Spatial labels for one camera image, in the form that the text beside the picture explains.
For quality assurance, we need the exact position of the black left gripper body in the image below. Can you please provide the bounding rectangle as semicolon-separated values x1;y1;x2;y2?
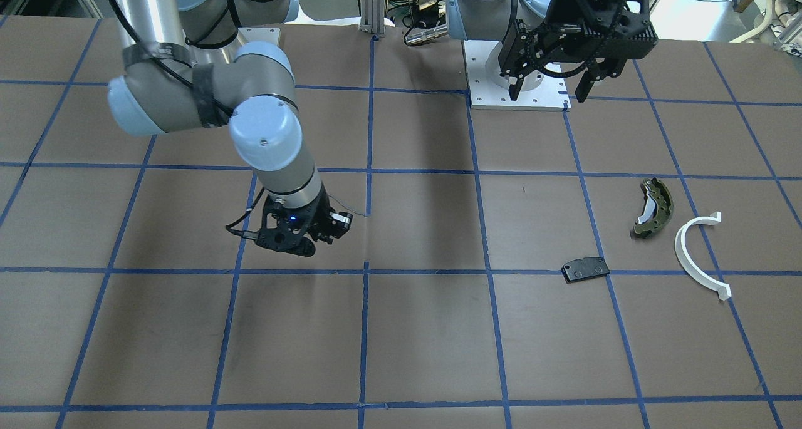
499;0;659;79

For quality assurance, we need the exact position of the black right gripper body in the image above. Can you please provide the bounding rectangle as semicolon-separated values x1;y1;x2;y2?
253;189;353;257

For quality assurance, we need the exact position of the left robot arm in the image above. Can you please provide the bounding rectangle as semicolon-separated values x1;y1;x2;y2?
404;0;659;103

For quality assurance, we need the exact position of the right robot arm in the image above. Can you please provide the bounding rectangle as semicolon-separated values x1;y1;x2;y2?
108;0;353;257

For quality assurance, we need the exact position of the olive green brake shoe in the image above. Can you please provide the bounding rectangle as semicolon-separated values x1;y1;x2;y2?
631;177;674;239

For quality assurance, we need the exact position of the black brake pad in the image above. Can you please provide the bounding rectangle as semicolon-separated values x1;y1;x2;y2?
561;257;610;283

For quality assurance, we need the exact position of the white curved plastic part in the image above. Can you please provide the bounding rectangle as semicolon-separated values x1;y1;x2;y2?
675;212;732;301

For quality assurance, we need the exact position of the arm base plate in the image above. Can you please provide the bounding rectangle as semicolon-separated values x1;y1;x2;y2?
462;39;571;111

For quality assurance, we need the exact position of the aluminium frame post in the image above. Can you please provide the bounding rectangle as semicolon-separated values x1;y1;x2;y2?
357;0;387;38

